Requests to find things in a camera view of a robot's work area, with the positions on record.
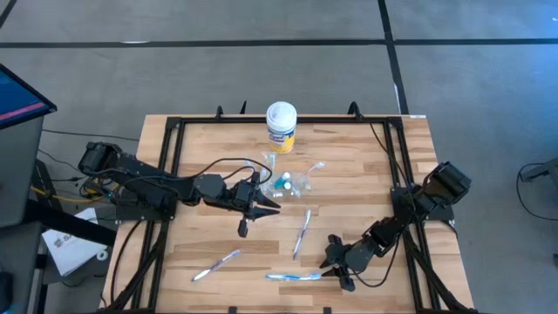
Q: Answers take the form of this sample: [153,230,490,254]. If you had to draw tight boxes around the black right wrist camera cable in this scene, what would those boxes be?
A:
[348,233,402,289]

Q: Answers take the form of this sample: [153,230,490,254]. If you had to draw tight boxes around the black looped floor cable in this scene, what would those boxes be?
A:
[516,161,558,222]

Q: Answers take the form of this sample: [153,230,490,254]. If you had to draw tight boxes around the black left wrist camera cable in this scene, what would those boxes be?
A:
[172,156,274,182]

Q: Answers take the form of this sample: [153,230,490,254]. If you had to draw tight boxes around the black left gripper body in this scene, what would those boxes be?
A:
[230,170,268,239]

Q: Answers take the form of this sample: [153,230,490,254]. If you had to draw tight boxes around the Lysol wipes canister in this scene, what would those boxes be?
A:
[265,100,298,154]

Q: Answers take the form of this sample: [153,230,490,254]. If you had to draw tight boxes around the grey floor box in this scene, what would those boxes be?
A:
[521,156,558,183]

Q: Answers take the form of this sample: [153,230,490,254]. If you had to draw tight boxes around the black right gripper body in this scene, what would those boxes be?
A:
[327,234,371,292]

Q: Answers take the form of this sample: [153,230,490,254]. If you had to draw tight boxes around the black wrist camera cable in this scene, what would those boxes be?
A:
[348,233,402,289]
[172,156,274,182]

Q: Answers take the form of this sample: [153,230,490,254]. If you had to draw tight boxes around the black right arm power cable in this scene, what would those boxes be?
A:
[359,112,411,188]

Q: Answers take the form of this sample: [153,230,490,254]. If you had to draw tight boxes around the black metal table frame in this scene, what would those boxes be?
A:
[102,113,480,314]

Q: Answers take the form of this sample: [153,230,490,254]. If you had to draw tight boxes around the white printed booklet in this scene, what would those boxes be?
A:
[42,208,109,276]

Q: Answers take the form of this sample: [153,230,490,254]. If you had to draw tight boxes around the tilted flat screen monitor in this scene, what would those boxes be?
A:
[0,64,58,131]

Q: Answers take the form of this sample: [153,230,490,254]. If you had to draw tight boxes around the purple white toothbrush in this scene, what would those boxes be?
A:
[191,249,242,283]
[292,208,314,261]

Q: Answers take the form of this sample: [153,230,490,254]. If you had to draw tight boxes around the black metal beam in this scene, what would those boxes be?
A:
[24,198,118,246]

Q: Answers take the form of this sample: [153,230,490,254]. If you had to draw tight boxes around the thin black floor cable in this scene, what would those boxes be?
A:
[41,128,140,143]

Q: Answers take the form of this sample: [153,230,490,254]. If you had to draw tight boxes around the grey cabinet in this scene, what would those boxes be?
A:
[0,115,44,228]

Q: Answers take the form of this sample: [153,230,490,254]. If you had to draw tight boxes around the yellow cable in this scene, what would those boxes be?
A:
[30,185,106,205]

